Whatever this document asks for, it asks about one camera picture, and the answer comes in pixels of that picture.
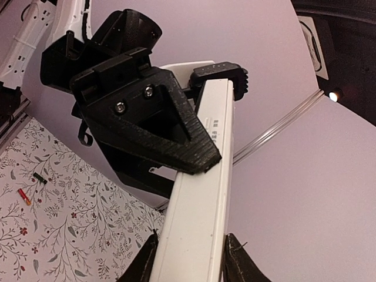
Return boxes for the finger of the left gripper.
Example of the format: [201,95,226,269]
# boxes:
[99,142,174,200]
[84,80,221,174]

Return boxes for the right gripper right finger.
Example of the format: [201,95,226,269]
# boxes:
[223,233,271,282]

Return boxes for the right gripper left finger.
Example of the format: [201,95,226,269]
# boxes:
[116,229,159,282]

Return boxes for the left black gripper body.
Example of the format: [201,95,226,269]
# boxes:
[70,49,176,123]

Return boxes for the white remote control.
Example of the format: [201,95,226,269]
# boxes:
[150,79,234,281]

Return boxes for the red orange battery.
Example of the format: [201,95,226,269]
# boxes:
[17,189,31,206]

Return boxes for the floral patterned table mat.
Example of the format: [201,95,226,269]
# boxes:
[1,119,164,281]

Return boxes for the black green battery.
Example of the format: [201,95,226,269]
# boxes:
[33,173,48,184]

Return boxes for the right aluminium frame post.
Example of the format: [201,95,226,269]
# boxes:
[233,89,324,166]

